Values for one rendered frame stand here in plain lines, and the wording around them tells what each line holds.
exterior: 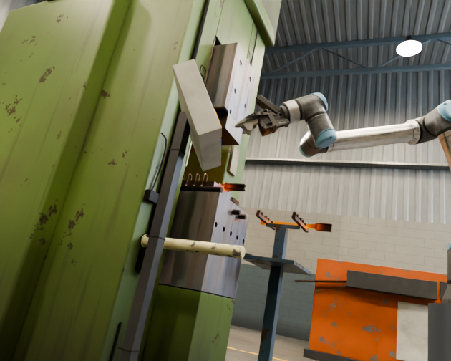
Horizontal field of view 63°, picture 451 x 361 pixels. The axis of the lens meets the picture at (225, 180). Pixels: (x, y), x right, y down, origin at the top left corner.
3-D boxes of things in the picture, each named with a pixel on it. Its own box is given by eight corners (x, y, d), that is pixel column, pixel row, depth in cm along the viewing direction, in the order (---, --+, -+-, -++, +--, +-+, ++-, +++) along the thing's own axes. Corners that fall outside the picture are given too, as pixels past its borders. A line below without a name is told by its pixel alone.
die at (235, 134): (240, 145, 204) (243, 130, 207) (225, 127, 187) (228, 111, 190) (176, 146, 222) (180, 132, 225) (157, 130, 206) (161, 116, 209)
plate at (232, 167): (235, 176, 228) (240, 151, 234) (230, 170, 221) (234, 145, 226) (233, 176, 229) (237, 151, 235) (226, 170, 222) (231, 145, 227)
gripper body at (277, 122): (263, 129, 144) (291, 119, 145) (255, 110, 146) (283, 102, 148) (260, 137, 151) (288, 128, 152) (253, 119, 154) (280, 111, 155)
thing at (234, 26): (243, 79, 240) (253, 21, 255) (216, 35, 206) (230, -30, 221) (185, 84, 260) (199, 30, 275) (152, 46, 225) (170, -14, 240)
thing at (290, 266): (311, 275, 220) (311, 272, 221) (293, 263, 187) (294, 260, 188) (264, 269, 234) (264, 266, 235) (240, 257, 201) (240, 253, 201)
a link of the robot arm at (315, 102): (331, 107, 147) (321, 86, 149) (303, 117, 145) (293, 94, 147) (324, 117, 156) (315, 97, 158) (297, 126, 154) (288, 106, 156)
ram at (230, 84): (250, 140, 218) (260, 83, 231) (224, 106, 186) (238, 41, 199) (190, 142, 237) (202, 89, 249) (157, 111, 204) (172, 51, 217)
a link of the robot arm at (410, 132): (425, 123, 179) (293, 138, 168) (442, 111, 168) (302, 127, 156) (433, 145, 176) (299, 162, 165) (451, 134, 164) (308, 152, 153)
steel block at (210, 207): (235, 299, 188) (249, 215, 202) (201, 291, 156) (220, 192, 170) (147, 283, 213) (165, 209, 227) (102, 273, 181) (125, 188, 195)
